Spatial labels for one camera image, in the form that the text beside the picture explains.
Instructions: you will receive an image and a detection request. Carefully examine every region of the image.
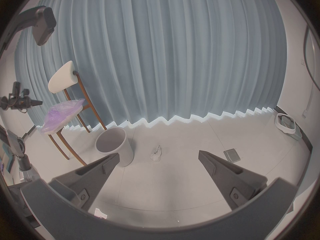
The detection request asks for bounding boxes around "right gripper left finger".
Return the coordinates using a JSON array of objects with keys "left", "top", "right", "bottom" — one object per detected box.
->
[{"left": 48, "top": 153, "right": 120, "bottom": 212}]

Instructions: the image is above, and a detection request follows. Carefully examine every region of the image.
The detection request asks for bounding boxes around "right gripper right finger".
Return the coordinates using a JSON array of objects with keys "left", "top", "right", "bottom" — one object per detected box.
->
[{"left": 198, "top": 150, "right": 268, "bottom": 212}]

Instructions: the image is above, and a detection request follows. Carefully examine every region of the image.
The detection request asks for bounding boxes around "white trash bin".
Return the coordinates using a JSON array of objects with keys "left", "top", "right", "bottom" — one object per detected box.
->
[{"left": 95, "top": 127, "right": 134, "bottom": 167}]

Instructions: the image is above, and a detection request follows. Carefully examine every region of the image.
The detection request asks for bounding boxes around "wooden chair with white cushions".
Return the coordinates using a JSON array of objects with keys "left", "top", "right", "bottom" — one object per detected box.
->
[{"left": 47, "top": 60, "right": 108, "bottom": 166}]

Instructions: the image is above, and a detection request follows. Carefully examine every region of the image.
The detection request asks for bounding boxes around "white plastic basin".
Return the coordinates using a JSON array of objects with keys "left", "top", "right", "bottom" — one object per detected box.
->
[{"left": 275, "top": 113, "right": 302, "bottom": 141}]

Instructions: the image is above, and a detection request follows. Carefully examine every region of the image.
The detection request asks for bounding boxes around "crumpled white paper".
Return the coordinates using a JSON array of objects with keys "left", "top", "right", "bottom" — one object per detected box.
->
[{"left": 150, "top": 145, "right": 162, "bottom": 162}]

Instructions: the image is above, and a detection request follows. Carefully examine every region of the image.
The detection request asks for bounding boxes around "blue-grey curtain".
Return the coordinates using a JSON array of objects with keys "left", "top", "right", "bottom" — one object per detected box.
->
[{"left": 14, "top": 0, "right": 288, "bottom": 131}]

